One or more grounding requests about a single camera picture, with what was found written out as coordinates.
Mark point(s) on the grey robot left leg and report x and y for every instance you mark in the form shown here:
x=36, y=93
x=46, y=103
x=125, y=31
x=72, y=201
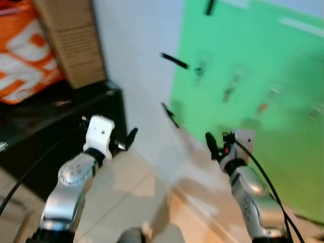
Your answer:
x=131, y=237

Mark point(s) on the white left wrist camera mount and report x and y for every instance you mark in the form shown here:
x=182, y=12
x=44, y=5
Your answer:
x=98, y=134

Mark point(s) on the key with black head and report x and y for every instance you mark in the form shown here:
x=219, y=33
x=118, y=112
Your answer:
x=199, y=72

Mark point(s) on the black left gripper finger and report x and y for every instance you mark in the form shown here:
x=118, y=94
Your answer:
x=132, y=137

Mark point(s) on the key with red head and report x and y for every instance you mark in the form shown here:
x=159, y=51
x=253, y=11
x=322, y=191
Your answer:
x=262, y=107

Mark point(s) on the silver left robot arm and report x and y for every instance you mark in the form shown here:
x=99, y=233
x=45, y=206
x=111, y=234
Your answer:
x=68, y=192

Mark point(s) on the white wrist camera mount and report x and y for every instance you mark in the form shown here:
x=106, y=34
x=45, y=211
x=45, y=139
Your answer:
x=245, y=142
x=98, y=134

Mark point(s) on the orange and white bag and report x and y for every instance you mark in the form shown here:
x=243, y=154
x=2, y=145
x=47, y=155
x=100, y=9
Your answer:
x=25, y=55

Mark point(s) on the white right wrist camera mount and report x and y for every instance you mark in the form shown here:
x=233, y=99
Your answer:
x=245, y=142

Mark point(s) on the key with green head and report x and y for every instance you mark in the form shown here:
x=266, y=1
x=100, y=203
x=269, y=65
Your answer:
x=230, y=92

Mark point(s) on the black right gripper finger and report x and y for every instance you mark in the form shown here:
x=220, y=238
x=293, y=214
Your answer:
x=211, y=144

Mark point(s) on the green wall board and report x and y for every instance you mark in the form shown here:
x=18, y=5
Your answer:
x=283, y=152

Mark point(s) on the grey metal tube frame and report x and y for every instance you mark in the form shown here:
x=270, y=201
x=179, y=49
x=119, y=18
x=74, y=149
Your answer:
x=20, y=212

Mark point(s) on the black cabinet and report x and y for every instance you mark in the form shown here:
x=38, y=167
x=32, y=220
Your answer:
x=45, y=131

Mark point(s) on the black tape strip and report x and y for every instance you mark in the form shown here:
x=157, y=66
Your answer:
x=174, y=60
x=170, y=115
x=209, y=6

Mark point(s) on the white tape strip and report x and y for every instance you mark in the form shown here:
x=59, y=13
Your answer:
x=304, y=27

